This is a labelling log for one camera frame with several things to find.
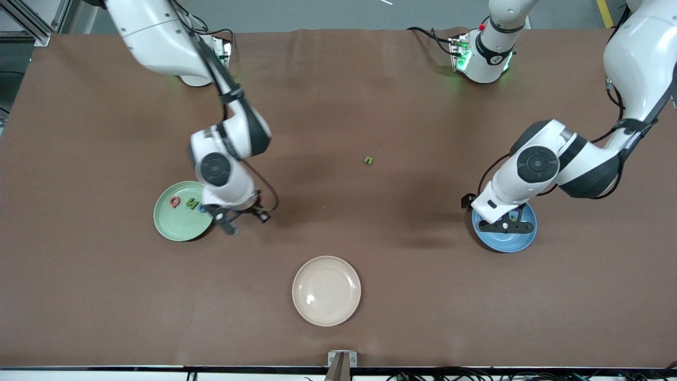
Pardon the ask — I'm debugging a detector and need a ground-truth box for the white table edge rail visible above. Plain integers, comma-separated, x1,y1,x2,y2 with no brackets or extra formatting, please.
0,366,677,381

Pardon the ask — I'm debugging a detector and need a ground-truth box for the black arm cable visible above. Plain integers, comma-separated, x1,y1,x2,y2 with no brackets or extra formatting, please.
241,159,280,213
476,77,627,196

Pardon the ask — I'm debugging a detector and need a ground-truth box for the blue plate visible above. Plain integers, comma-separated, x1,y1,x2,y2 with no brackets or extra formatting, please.
472,204,538,253

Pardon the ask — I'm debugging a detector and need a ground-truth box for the grey metal mount bracket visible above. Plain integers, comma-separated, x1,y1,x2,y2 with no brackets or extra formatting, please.
327,350,358,368

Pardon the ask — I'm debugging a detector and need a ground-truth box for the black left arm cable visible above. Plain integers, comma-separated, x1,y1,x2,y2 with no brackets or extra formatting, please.
476,77,627,196

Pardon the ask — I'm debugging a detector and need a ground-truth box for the base connector box green light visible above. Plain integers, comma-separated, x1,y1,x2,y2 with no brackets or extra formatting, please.
449,33,472,72
212,36,233,69

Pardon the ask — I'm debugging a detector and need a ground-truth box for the black cable bundle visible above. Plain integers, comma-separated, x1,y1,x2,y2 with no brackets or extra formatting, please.
386,368,677,381

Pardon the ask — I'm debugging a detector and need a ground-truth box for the brown table cover sheet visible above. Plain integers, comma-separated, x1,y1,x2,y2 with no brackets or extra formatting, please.
0,28,677,368

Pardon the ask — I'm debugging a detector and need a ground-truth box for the aluminium frame profile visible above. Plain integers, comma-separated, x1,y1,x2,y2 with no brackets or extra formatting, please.
11,0,54,47
51,0,81,33

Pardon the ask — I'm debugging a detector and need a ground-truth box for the light green plate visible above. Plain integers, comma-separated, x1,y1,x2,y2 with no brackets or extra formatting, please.
153,181,215,242

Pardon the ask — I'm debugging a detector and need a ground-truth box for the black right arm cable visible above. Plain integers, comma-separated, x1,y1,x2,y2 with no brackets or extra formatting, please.
241,159,280,213

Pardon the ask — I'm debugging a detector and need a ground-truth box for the beige plate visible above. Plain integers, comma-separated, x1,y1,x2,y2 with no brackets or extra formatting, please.
292,256,362,327

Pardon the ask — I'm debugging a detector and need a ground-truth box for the tan camera pole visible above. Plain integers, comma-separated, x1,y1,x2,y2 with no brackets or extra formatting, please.
324,353,351,381

